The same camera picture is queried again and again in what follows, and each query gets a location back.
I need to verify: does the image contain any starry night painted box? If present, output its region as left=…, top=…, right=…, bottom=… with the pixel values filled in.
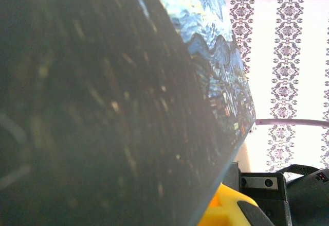
left=0, top=0, right=257, bottom=226

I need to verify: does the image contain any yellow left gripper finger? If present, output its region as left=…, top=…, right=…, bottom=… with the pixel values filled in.
left=197, top=184, right=275, bottom=226

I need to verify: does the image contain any black braided cable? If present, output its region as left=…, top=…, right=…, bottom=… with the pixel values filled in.
left=276, top=164, right=321, bottom=177

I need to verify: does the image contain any grey cable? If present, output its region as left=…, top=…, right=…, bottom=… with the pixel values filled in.
left=255, top=118, right=329, bottom=129

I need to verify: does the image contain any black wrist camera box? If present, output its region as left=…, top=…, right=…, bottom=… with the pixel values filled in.
left=223, top=161, right=293, bottom=226

